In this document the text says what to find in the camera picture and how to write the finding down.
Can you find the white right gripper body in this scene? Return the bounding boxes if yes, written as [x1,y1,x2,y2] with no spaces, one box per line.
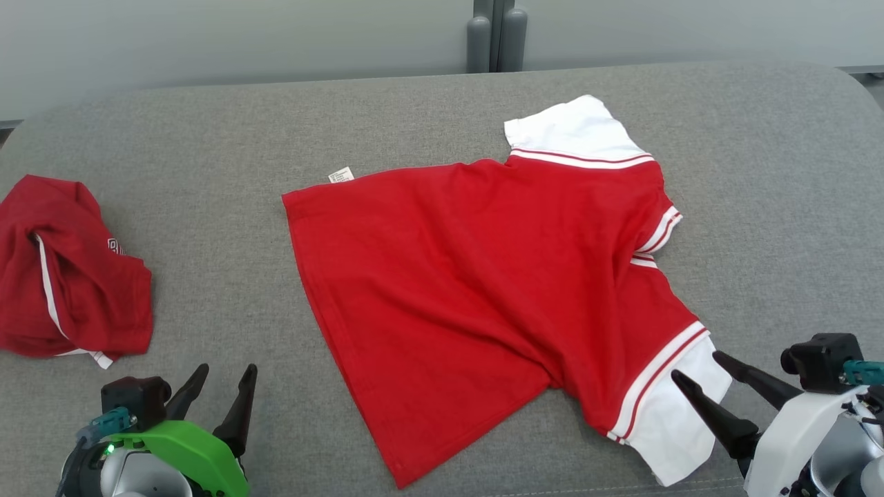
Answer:
[742,385,869,497]

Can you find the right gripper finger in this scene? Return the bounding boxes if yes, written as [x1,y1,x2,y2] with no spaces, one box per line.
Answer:
[711,350,806,412]
[671,369,760,460]

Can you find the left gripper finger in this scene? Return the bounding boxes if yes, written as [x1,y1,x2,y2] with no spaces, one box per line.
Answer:
[166,364,210,422]
[213,364,258,458]

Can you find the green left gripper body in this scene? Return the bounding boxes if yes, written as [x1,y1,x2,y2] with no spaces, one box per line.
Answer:
[109,420,251,497]

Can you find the red shorts with white stripe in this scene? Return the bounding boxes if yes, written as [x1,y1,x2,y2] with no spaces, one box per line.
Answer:
[0,174,154,370]

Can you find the red shirt with white sleeves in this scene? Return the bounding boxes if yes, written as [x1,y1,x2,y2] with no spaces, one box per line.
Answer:
[282,95,733,489]

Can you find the left cable with teal connector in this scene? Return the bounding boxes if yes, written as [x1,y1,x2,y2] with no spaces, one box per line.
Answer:
[75,407,135,451]

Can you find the cable with teal connector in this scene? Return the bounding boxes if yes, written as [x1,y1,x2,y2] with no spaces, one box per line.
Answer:
[843,360,884,387]
[75,407,135,451]

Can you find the right cable with teal connector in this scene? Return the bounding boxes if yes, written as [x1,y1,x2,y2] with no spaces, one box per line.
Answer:
[843,360,884,387]

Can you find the grey partition post rounded feet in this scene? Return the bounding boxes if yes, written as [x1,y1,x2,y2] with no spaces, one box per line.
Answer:
[466,0,529,73]

